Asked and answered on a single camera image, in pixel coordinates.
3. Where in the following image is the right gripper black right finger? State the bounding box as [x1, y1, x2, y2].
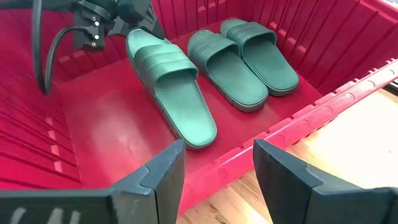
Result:
[252, 138, 398, 224]

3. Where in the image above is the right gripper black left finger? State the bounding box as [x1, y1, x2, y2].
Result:
[0, 139, 187, 224]

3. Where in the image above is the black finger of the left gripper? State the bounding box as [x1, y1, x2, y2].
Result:
[141, 4, 165, 40]

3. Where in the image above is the red plastic bin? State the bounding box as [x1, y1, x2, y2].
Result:
[0, 0, 398, 215]

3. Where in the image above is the green rubber slide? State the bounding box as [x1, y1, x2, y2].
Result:
[125, 27, 218, 150]
[219, 18, 300, 97]
[186, 29, 270, 113]

